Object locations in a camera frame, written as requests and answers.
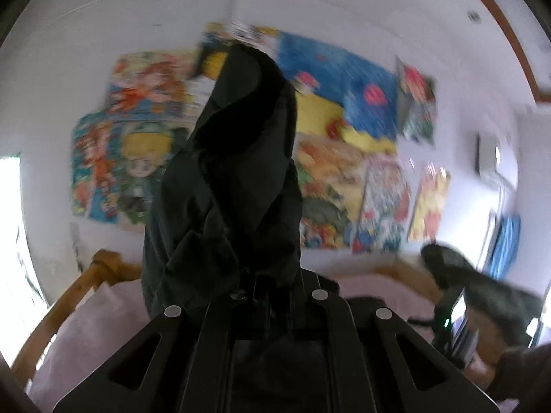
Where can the dark creature wall poster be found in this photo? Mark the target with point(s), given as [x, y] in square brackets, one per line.
[331, 189]

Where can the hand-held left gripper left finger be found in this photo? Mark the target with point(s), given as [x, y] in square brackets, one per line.
[215, 352]

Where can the dark fuzzy cloth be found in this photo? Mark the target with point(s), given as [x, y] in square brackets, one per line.
[486, 292]

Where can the bright window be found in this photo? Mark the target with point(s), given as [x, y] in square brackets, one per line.
[10, 223]

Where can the yellow-haired character wall poster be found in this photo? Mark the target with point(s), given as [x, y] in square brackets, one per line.
[125, 163]

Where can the orange cartoon wall poster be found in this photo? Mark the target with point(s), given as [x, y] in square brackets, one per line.
[150, 81]

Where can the narrow yellow wall poster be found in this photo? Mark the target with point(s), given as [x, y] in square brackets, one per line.
[430, 202]

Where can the small red green wall poster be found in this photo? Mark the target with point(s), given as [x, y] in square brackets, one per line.
[416, 103]

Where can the large blue wall poster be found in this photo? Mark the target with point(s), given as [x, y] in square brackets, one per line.
[344, 90]

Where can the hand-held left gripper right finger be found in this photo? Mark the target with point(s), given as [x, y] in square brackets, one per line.
[344, 352]

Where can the black garment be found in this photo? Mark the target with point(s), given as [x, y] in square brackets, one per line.
[232, 172]

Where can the brown wooden ceiling trim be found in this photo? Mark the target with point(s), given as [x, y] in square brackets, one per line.
[503, 30]

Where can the white red comic wall poster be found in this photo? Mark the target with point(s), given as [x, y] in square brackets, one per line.
[383, 206]

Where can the blue hanging cloth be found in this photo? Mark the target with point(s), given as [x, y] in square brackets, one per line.
[508, 245]

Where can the round ceiling fixture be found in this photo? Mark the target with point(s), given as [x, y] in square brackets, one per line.
[474, 16]

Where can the person's right forearm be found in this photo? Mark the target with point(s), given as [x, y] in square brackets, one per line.
[521, 370]

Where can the comic panel wall poster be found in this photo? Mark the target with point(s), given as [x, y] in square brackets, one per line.
[215, 51]

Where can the white air conditioner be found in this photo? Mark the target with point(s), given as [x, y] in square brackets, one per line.
[488, 155]

